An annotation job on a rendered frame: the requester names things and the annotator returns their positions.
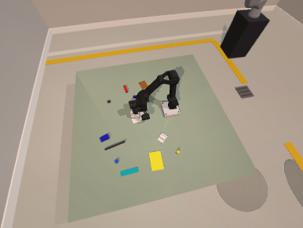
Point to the brown flat square plate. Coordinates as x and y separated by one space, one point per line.
143 84

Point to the blue rectangular block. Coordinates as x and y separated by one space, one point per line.
104 138

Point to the yellow flat plate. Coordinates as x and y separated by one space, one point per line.
156 161

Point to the cyan flat bar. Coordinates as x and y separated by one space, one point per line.
128 172

